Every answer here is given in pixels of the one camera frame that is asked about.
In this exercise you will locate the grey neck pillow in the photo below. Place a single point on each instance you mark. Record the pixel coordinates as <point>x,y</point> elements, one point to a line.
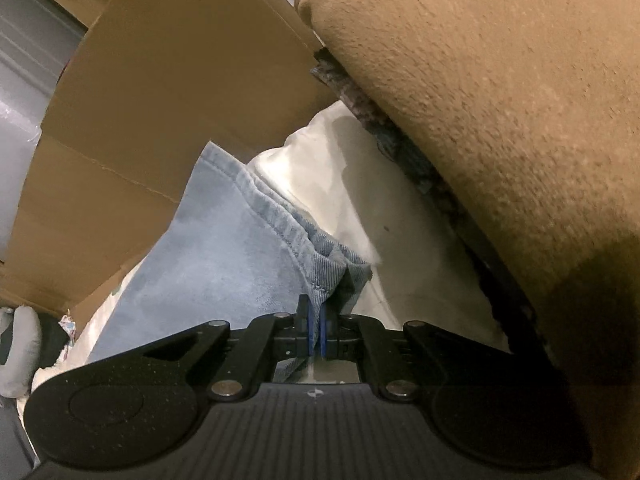
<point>22,350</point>

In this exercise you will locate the grey wrapped mattress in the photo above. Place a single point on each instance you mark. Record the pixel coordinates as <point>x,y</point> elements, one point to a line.
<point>25,85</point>

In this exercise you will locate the black cloth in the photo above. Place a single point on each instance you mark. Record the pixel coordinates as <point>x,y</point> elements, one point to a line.
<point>50,340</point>

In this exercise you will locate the flattened cardboard sheet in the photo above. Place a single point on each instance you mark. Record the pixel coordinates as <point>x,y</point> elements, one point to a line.
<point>175,85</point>

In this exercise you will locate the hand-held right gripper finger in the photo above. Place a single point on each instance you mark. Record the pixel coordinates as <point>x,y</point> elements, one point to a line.
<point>312,330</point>
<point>324,332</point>

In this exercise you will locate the cream bear print bed sheet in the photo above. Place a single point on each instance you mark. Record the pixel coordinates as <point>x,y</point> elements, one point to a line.
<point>400,260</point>

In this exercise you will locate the folded brown garment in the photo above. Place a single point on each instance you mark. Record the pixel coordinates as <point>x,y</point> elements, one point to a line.
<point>500,110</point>

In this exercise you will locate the white blue patterned cloth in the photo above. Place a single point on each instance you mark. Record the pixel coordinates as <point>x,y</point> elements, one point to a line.
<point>67,330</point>

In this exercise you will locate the folded dark patterned garment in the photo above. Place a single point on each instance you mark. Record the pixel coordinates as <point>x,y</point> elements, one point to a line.
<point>425,170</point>

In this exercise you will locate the light blue denim pants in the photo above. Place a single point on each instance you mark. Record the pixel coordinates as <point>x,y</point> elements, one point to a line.
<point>210,260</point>

